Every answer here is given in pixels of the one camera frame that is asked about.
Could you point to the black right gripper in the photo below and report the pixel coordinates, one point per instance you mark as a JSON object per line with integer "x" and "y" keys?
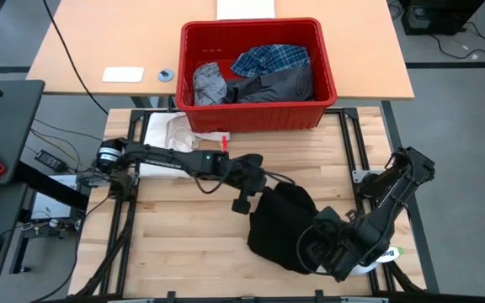
{"x": 328, "y": 244}

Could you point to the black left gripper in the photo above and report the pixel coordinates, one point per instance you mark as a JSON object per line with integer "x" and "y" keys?
{"x": 246, "y": 174}

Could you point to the black garment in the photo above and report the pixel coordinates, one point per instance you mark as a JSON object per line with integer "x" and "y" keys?
{"x": 276, "y": 227}

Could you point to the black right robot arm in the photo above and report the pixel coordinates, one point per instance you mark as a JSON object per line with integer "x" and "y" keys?
{"x": 394, "y": 198}

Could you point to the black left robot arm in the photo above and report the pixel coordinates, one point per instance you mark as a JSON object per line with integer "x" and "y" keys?
{"x": 162, "y": 157}

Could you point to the red plastic laundry bin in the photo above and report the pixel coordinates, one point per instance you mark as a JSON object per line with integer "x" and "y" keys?
{"x": 259, "y": 118}

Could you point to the white Bona bottle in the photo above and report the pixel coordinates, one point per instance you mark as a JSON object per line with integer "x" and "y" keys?
{"x": 392, "y": 254}

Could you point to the red tag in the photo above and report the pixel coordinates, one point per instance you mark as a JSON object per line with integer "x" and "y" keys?
{"x": 225, "y": 144}

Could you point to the white canvas tote bag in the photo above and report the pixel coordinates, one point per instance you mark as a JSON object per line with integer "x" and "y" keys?
{"x": 162, "y": 130}

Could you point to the dark grey shirt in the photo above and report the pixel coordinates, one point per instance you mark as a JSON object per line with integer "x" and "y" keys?
{"x": 276, "y": 88}

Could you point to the light grey garment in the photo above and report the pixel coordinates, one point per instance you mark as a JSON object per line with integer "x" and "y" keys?
{"x": 209, "y": 86}

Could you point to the blue plaid shirt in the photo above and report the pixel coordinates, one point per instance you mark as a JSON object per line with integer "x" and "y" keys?
{"x": 268, "y": 59}

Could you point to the white rectangular pad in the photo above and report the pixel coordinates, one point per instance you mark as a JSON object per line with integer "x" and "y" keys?
{"x": 123, "y": 74}

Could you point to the white paper sheet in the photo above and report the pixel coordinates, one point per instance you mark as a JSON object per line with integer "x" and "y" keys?
{"x": 246, "y": 9}

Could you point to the black power adapter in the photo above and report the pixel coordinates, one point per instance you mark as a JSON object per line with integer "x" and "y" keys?
{"x": 50, "y": 160}

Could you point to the light wood desk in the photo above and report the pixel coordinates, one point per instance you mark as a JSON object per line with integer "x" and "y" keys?
{"x": 99, "y": 42}

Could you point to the black side desk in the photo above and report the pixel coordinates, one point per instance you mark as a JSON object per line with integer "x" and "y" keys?
{"x": 6, "y": 126}

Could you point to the black computer tower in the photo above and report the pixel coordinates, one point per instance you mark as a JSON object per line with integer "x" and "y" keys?
{"x": 440, "y": 17}

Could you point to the black metal table frame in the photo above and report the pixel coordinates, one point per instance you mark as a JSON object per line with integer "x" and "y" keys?
{"x": 350, "y": 113}

